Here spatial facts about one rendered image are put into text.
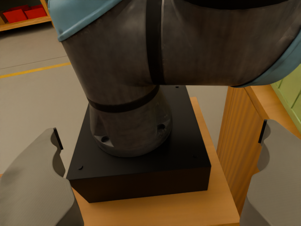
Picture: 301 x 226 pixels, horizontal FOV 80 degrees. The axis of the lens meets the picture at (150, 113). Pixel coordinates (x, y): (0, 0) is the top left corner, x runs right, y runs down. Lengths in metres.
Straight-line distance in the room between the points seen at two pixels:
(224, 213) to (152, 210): 0.12
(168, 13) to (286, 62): 0.11
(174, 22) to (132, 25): 0.04
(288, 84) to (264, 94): 0.08
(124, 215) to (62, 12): 0.31
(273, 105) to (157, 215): 0.45
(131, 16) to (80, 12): 0.04
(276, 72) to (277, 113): 0.41
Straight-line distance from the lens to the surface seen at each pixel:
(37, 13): 5.21
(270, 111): 0.61
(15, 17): 5.44
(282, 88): 0.65
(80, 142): 0.36
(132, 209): 0.37
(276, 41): 0.19
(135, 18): 0.19
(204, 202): 0.36
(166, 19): 0.18
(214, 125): 1.60
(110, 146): 0.29
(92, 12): 0.19
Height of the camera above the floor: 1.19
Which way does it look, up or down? 44 degrees down
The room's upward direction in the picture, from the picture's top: 12 degrees counter-clockwise
